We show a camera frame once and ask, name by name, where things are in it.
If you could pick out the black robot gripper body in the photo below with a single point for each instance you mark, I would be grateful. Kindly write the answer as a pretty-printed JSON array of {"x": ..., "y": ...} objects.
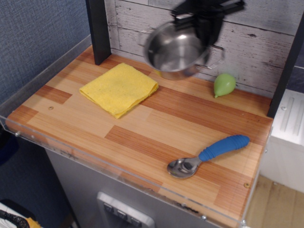
[{"x": 207, "y": 7}]

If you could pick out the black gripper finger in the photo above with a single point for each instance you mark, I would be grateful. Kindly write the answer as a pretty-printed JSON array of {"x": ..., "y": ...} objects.
[
  {"x": 184, "y": 21},
  {"x": 208, "y": 28}
]

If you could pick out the silver steel pot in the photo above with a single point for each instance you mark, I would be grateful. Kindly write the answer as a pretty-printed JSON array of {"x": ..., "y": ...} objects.
[{"x": 176, "y": 54}]

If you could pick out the yellow folded cloth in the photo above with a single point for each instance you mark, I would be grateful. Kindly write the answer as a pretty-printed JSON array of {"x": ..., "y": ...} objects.
[{"x": 119, "y": 90}]

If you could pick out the green pear-shaped toy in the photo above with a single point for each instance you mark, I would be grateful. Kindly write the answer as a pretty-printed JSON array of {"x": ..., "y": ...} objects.
[{"x": 224, "y": 85}]

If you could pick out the clear acrylic table guard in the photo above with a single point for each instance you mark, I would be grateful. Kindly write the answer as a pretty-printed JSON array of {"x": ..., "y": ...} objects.
[{"x": 179, "y": 120}]

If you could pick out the silver toy fridge cabinet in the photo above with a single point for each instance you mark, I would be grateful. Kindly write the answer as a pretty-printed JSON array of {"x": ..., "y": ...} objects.
[{"x": 100, "y": 199}]

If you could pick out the black vertical post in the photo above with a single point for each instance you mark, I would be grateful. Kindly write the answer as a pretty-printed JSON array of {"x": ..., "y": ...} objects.
[
  {"x": 286, "y": 73},
  {"x": 97, "y": 19}
]

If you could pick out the black right vertical post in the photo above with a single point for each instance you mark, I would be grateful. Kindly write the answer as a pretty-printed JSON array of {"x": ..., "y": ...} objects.
[{"x": 286, "y": 73}]

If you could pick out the blue-handled metal spoon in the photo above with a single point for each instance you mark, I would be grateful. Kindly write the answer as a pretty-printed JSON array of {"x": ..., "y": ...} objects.
[{"x": 186, "y": 167}]

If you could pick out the white aluminium frame block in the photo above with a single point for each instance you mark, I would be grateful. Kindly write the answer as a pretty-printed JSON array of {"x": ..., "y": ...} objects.
[{"x": 283, "y": 161}]

